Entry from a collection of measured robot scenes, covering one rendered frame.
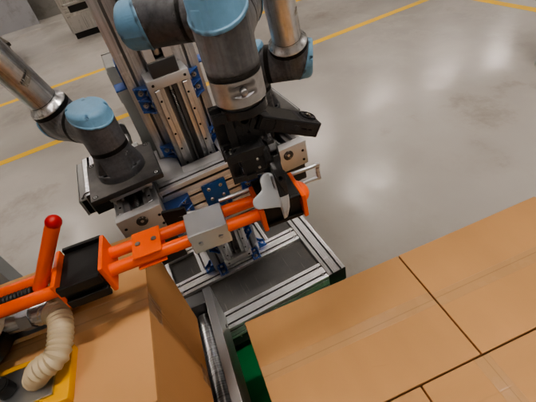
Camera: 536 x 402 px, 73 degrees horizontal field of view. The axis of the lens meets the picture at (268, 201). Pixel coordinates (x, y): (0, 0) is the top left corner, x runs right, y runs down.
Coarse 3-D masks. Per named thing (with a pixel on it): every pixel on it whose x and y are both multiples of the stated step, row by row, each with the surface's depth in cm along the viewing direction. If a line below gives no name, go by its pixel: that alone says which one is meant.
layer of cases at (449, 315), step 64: (448, 256) 127; (512, 256) 122; (256, 320) 123; (320, 320) 119; (384, 320) 115; (448, 320) 111; (512, 320) 107; (320, 384) 104; (384, 384) 101; (448, 384) 98; (512, 384) 95
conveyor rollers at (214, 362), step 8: (200, 320) 127; (208, 320) 127; (200, 328) 125; (208, 328) 124; (208, 336) 122; (208, 344) 120; (208, 352) 118; (216, 352) 118; (208, 360) 116; (216, 360) 115; (216, 368) 113; (216, 376) 111; (224, 376) 112; (216, 384) 110; (224, 384) 110; (216, 392) 108; (224, 392) 108; (216, 400) 107; (224, 400) 106
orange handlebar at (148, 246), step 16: (304, 192) 64; (224, 208) 65; (240, 208) 66; (176, 224) 64; (240, 224) 62; (128, 240) 64; (144, 240) 62; (160, 240) 62; (176, 240) 61; (112, 256) 63; (128, 256) 61; (144, 256) 60; (160, 256) 61; (112, 272) 60; (0, 288) 61; (16, 288) 61; (48, 288) 59; (16, 304) 58; (32, 304) 58
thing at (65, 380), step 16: (16, 368) 63; (64, 368) 61; (0, 384) 58; (16, 384) 60; (48, 384) 59; (64, 384) 59; (0, 400) 59; (16, 400) 58; (32, 400) 58; (48, 400) 58; (64, 400) 58
